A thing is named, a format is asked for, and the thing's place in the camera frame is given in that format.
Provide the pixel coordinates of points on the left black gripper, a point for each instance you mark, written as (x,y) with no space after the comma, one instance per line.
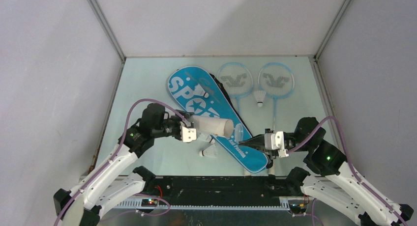
(179,117)

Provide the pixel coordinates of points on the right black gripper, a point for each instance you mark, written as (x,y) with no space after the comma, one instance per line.
(255,143)

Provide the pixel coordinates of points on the clear plastic tube lid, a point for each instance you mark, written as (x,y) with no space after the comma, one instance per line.
(238,133)

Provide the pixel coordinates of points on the white shuttlecock tube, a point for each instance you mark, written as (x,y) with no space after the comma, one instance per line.
(220,127)

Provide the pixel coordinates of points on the shuttlecock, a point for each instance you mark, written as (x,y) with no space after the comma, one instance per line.
(259,96)
(210,151)
(206,138)

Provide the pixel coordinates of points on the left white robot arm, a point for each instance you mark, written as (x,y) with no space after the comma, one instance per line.
(88,201)

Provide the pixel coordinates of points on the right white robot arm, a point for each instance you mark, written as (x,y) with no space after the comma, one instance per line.
(330,176)

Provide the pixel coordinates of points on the right blue badminton racket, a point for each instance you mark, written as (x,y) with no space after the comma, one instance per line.
(277,80)

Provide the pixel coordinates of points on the blue badminton racket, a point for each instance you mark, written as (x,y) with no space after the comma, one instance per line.
(236,79)
(277,80)

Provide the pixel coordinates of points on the left blue badminton racket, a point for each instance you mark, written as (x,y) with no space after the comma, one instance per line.
(236,79)

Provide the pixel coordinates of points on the blue racket cover bag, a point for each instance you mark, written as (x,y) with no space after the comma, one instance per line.
(200,92)

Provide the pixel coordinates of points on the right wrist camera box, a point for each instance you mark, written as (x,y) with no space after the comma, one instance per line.
(275,145)

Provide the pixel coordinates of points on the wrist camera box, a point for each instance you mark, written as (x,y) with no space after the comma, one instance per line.
(275,145)
(188,134)

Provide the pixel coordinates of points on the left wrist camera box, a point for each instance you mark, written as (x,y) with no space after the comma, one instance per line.
(188,134)

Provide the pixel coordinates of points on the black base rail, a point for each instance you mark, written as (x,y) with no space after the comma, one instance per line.
(228,191)

